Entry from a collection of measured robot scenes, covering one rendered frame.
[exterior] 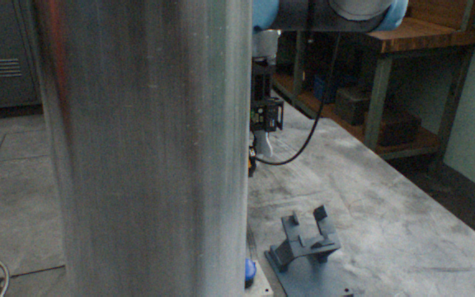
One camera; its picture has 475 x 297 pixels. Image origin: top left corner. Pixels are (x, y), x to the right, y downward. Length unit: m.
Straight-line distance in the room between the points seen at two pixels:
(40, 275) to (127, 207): 1.88
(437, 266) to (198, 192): 0.68
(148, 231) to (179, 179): 0.02
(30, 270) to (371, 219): 1.56
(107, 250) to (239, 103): 0.08
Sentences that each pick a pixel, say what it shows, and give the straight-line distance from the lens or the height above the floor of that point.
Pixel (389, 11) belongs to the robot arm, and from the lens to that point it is 0.52.
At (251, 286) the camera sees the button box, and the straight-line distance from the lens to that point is 0.64.
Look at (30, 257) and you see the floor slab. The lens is 2.14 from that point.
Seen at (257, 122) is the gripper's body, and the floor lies 1.03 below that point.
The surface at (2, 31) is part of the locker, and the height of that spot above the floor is 0.65.
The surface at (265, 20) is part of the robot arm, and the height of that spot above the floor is 1.21.
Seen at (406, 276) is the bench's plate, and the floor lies 0.80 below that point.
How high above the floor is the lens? 1.30
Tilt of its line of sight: 28 degrees down
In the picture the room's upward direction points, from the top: straight up
